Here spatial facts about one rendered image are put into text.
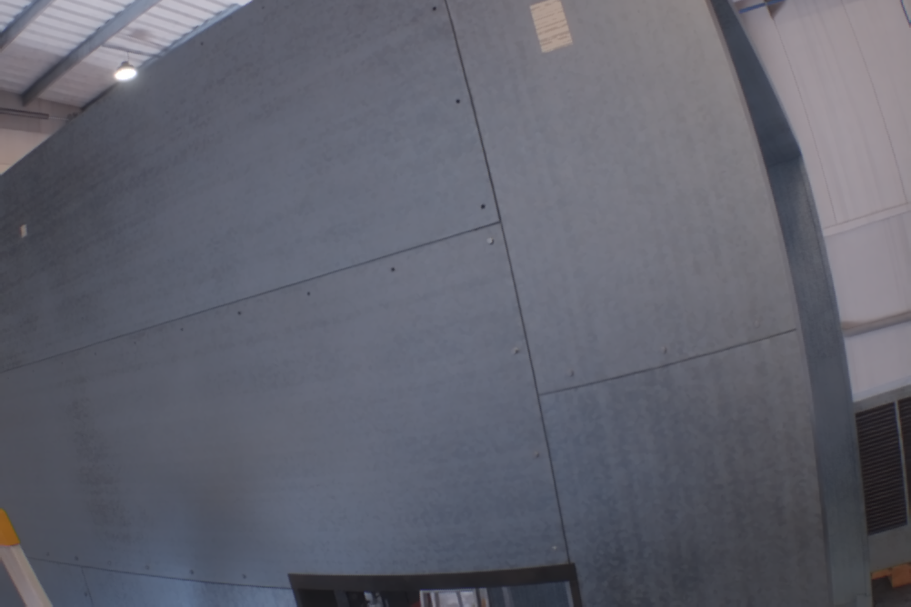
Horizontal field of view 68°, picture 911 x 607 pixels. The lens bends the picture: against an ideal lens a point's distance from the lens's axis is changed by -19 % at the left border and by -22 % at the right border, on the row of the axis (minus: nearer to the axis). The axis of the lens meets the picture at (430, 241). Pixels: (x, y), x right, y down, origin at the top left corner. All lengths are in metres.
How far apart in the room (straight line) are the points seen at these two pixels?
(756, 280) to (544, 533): 0.49
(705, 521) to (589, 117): 0.60
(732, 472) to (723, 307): 0.23
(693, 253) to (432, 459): 0.51
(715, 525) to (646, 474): 0.14
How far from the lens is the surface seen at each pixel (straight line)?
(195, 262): 1.57
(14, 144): 13.19
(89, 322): 1.88
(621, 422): 1.15
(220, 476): 1.60
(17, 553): 1.63
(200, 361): 1.58
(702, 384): 1.11
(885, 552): 5.93
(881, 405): 5.64
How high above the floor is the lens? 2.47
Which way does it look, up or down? 8 degrees up
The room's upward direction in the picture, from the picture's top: 12 degrees counter-clockwise
